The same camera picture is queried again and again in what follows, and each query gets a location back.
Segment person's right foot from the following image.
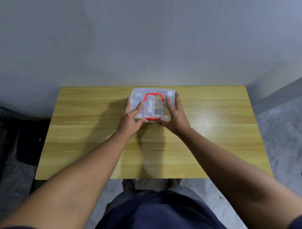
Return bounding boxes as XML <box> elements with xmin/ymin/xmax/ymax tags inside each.
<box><xmin>165</xmin><ymin>178</ymin><xmax>182</xmax><ymax>189</ymax></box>

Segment person's right forearm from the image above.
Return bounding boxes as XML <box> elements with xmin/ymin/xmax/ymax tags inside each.
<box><xmin>180</xmin><ymin>128</ymin><xmax>302</xmax><ymax>229</ymax></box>

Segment person's left forearm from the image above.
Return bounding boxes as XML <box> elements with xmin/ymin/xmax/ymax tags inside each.
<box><xmin>0</xmin><ymin>131</ymin><xmax>130</xmax><ymax>229</ymax></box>

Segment dark blue shirt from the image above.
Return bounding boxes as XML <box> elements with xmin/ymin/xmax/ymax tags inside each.
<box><xmin>0</xmin><ymin>190</ymin><xmax>302</xmax><ymax>229</ymax></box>

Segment person's left foot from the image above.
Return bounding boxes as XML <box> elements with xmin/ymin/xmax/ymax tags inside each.
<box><xmin>122</xmin><ymin>179</ymin><xmax>137</xmax><ymax>192</ymax></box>

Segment black chair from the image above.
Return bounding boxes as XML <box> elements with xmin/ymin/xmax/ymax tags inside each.
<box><xmin>0</xmin><ymin>106</ymin><xmax>51</xmax><ymax>196</ymax></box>

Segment white first aid box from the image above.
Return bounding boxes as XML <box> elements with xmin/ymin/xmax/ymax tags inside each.
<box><xmin>130</xmin><ymin>87</ymin><xmax>179</xmax><ymax>124</ymax></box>

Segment person's foot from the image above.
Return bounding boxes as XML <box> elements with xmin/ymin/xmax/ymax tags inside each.
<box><xmin>165</xmin><ymin>178</ymin><xmax>182</xmax><ymax>189</ymax></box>
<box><xmin>122</xmin><ymin>179</ymin><xmax>137</xmax><ymax>192</ymax></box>

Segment person's left hand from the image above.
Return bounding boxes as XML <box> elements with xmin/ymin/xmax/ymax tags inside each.
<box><xmin>116</xmin><ymin>96</ymin><xmax>148</xmax><ymax>140</ymax></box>

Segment small yellow medicine box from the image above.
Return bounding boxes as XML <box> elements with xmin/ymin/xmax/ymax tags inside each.
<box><xmin>154</xmin><ymin>97</ymin><xmax>165</xmax><ymax>110</ymax></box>

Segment person's right hand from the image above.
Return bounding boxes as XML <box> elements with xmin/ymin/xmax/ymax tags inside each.
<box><xmin>157</xmin><ymin>91</ymin><xmax>192</xmax><ymax>136</ymax></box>

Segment grey shorts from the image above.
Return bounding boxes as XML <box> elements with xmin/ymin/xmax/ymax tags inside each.
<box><xmin>103</xmin><ymin>184</ymin><xmax>208</xmax><ymax>217</ymax></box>

